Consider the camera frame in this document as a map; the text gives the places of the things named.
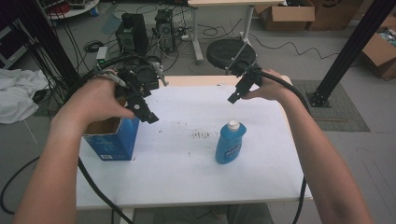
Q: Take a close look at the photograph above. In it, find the person's lap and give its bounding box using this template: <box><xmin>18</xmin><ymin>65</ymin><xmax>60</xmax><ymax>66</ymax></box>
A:
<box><xmin>151</xmin><ymin>203</ymin><xmax>276</xmax><ymax>224</ymax></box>

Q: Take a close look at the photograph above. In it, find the grey cable plug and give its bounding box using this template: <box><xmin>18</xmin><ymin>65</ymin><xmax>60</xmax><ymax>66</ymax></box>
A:
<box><xmin>101</xmin><ymin>70</ymin><xmax>128</xmax><ymax>89</ymax></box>

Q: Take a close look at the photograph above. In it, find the grey shelf frame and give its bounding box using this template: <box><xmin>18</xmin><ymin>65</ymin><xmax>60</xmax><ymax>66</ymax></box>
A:
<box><xmin>0</xmin><ymin>18</ymin><xmax>30</xmax><ymax>70</ymax></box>

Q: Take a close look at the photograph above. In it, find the open brown cardboard box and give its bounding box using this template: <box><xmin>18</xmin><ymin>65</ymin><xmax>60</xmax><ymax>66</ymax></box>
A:
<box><xmin>254</xmin><ymin>0</ymin><xmax>316</xmax><ymax>32</ymax></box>

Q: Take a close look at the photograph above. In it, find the coiled black cable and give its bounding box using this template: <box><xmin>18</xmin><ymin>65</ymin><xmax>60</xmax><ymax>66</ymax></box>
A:
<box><xmin>83</xmin><ymin>39</ymin><xmax>105</xmax><ymax>53</ymax></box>

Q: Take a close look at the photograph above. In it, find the blue cardboard box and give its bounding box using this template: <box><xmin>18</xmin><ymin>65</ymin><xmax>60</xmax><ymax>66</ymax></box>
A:
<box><xmin>81</xmin><ymin>96</ymin><xmax>141</xmax><ymax>162</ymax></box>

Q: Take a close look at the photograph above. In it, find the closed brown cardboard box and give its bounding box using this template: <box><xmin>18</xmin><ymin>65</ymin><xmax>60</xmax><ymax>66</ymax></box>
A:
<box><xmin>307</xmin><ymin>0</ymin><xmax>366</xmax><ymax>32</ymax></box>

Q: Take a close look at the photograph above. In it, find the white desk with wooden top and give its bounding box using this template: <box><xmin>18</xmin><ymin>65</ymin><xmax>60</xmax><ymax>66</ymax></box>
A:
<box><xmin>186</xmin><ymin>0</ymin><xmax>287</xmax><ymax>65</ymax></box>

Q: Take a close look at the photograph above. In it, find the black stand with cables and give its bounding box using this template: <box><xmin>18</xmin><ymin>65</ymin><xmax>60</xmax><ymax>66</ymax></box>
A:
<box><xmin>5</xmin><ymin>0</ymin><xmax>82</xmax><ymax>91</ymax></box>

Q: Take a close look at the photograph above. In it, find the thin black floor cable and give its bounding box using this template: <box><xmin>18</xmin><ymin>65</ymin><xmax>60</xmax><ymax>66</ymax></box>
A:
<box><xmin>0</xmin><ymin>155</ymin><xmax>42</xmax><ymax>217</ymax></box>

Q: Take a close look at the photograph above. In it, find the small white box device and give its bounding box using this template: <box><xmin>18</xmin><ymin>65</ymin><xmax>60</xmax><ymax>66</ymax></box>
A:
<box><xmin>95</xmin><ymin>46</ymin><xmax>108</xmax><ymax>67</ymax></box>

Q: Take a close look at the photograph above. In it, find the thick black right gripper cable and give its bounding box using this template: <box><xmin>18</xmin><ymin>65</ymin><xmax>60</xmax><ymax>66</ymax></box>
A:
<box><xmin>252</xmin><ymin>68</ymin><xmax>313</xmax><ymax>224</ymax></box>

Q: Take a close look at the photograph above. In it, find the black computer tower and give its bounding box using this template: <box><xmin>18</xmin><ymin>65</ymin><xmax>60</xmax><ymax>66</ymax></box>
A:
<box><xmin>154</xmin><ymin>8</ymin><xmax>177</xmax><ymax>53</ymax></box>

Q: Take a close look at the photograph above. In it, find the round white table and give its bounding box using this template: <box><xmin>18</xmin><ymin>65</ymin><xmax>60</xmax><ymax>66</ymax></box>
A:
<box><xmin>39</xmin><ymin>0</ymin><xmax>101</xmax><ymax>21</ymax></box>

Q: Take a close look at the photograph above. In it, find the person's left hand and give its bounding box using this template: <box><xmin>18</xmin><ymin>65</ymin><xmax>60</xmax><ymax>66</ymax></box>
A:
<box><xmin>50</xmin><ymin>75</ymin><xmax>135</xmax><ymax>138</ymax></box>

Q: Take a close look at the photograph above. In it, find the black device with green panel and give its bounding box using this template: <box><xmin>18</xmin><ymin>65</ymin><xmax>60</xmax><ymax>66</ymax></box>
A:
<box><xmin>115</xmin><ymin>12</ymin><xmax>150</xmax><ymax>58</ymax></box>

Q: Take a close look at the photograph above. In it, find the blue dish soap bottle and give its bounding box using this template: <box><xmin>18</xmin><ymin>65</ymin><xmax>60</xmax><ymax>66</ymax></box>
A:
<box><xmin>214</xmin><ymin>119</ymin><xmax>248</xmax><ymax>165</ymax></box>

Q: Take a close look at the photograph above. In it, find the long black floor cable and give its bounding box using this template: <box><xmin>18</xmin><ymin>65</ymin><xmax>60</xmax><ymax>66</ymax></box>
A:
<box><xmin>198</xmin><ymin>18</ymin><xmax>341</xmax><ymax>61</ymax></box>

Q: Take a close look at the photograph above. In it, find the thick black gripper cable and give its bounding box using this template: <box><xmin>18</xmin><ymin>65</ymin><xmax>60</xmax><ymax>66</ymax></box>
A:
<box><xmin>252</xmin><ymin>68</ymin><xmax>313</xmax><ymax>224</ymax></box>
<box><xmin>64</xmin><ymin>54</ymin><xmax>157</xmax><ymax>224</ymax></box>

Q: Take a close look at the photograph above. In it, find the grey floor mat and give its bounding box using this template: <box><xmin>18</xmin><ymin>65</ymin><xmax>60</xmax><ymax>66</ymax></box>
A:
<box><xmin>290</xmin><ymin>78</ymin><xmax>371</xmax><ymax>133</ymax></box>

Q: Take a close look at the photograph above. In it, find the white table leg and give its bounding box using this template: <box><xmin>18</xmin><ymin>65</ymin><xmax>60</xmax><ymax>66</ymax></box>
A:
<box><xmin>119</xmin><ymin>207</ymin><xmax>136</xmax><ymax>224</ymax></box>

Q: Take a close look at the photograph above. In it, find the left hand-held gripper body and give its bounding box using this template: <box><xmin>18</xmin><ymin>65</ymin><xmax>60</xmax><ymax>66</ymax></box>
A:
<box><xmin>115</xmin><ymin>61</ymin><xmax>171</xmax><ymax>101</ymax></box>

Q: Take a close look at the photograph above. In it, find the thick black left gripper cable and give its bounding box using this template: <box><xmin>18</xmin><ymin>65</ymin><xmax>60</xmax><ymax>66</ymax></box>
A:
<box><xmin>64</xmin><ymin>54</ymin><xmax>157</xmax><ymax>224</ymax></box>

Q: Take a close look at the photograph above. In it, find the white cloth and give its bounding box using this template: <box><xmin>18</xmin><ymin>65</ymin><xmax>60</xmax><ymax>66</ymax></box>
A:
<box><xmin>0</xmin><ymin>67</ymin><xmax>49</xmax><ymax>125</ymax></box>

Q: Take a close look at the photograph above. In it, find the black metal frame post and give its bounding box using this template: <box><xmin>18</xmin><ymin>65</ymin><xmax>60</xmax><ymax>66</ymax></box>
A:
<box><xmin>305</xmin><ymin>0</ymin><xmax>396</xmax><ymax>108</ymax></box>

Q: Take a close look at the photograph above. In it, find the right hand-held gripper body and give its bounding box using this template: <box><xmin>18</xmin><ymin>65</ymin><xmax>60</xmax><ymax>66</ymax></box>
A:
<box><xmin>229</xmin><ymin>63</ymin><xmax>264</xmax><ymax>91</ymax></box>

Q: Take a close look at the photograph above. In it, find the cardboard box with packets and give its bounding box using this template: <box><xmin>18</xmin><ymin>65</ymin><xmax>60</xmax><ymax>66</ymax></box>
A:
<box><xmin>361</xmin><ymin>17</ymin><xmax>396</xmax><ymax>80</ymax></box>

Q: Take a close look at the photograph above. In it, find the person's right hand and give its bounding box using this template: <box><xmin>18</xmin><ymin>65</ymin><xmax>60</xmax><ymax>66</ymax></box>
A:
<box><xmin>242</xmin><ymin>68</ymin><xmax>301</xmax><ymax>105</ymax></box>

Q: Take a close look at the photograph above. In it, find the black round stool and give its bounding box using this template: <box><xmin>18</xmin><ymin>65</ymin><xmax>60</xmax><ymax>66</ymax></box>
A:
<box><xmin>205</xmin><ymin>38</ymin><xmax>258</xmax><ymax>71</ymax></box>

